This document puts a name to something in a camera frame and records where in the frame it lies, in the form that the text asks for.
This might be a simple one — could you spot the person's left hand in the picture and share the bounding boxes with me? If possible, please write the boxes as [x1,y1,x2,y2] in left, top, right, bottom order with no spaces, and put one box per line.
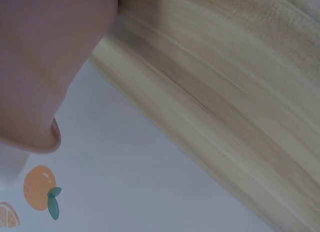
[0,0,120,155]

